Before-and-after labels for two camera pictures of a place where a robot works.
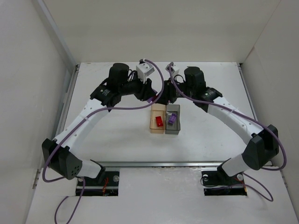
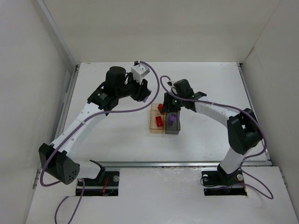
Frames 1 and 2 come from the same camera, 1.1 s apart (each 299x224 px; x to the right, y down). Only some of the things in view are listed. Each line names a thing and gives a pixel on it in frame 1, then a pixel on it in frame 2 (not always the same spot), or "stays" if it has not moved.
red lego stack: (160, 121) stays
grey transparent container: (174, 128) stays
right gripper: (172, 92) to (171, 104)
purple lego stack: (172, 118) stays
